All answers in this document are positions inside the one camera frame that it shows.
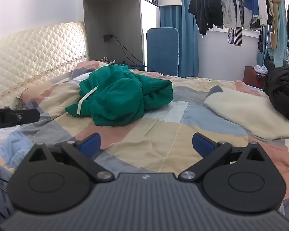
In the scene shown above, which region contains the cream quilted headboard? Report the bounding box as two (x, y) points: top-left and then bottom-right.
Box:
(0, 21), (89, 103)

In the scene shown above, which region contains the hanging light blue garment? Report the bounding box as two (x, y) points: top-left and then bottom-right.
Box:
(262, 0), (289, 68)

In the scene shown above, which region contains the blue padded board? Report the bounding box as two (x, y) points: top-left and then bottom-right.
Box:
(146, 28), (179, 76)

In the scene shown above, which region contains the hanging grey jacket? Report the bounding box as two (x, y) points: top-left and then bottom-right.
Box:
(220, 0), (238, 29)

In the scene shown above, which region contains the clear plastic bag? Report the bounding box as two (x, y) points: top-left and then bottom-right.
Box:
(254, 65), (269, 74)

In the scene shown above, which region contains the hanging blue white jacket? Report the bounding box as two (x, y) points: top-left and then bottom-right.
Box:
(243, 0), (269, 31)

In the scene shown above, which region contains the patchwork quilt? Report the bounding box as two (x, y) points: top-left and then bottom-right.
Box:
(0, 61), (289, 222)

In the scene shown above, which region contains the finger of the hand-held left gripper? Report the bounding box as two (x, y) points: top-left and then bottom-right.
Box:
(10, 109), (40, 126)

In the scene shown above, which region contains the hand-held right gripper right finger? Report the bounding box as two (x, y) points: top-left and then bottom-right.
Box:
(179, 132), (268, 182)

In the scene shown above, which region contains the green hoodie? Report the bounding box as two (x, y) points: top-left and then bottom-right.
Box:
(65, 64), (173, 127)

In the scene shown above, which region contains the cream fleece blanket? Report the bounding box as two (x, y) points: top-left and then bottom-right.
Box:
(204, 92), (289, 140)

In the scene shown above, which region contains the red box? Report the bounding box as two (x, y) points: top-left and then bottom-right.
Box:
(243, 66), (268, 90)

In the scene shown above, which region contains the hanging striped garment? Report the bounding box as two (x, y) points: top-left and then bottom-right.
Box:
(227, 0), (246, 47)

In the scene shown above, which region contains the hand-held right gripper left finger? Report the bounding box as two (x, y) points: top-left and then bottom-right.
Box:
(26, 133), (115, 182)

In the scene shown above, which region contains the black jacket on bed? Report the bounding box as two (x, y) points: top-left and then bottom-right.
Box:
(266, 65), (289, 131)

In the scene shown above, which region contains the hanging beige garment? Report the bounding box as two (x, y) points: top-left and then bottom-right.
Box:
(265, 0), (280, 50)

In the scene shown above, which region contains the blue curtain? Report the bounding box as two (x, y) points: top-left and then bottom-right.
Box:
(159, 0), (199, 77)

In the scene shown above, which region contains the hanging black jacket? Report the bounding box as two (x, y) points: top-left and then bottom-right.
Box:
(188, 0), (225, 35)

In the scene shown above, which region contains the black charger cable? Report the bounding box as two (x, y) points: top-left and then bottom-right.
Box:
(111, 36), (146, 68)

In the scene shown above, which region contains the group of small bottles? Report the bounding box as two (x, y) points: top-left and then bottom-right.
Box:
(100, 56), (117, 65)

